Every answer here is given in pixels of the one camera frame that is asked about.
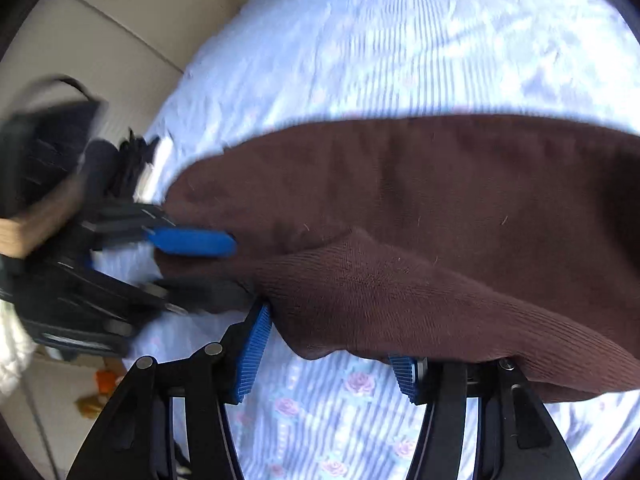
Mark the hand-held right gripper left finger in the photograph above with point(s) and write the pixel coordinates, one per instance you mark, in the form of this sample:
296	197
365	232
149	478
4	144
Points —
252	355

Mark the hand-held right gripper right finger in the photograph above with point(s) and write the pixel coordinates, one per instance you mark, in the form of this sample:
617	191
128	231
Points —
406	379

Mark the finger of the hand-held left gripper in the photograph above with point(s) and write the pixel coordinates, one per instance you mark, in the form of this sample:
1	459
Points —
200	294
195	242

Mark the brown pants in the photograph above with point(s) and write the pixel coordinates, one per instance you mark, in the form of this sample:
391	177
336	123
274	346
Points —
400	185

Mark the person's left hand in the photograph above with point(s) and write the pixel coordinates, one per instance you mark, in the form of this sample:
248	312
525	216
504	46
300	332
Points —
17	237

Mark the orange toy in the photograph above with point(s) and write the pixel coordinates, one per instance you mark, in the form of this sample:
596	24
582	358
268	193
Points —
107	379

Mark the dark cloth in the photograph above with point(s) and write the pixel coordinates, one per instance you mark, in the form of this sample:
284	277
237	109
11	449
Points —
127	165

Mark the yellow-brown toy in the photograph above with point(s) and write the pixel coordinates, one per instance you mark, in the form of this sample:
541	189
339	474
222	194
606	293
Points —
90	406

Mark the striped floral bedsheet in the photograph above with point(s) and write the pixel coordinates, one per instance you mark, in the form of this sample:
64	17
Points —
400	35

